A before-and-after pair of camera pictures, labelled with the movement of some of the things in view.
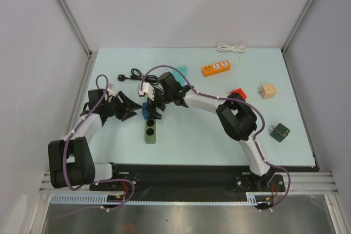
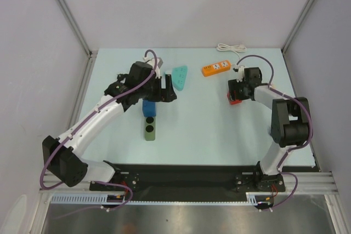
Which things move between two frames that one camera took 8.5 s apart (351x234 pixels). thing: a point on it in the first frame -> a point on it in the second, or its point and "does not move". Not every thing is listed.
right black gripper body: (159, 102) -> (233, 89)
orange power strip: (216, 68) does not move
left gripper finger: (129, 115) -> (168, 95)
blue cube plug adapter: (145, 110) does not move
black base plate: (160, 182) does not move
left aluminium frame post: (69, 12) does not move
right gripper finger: (153, 114) -> (231, 95)
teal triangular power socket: (184, 69) does not move
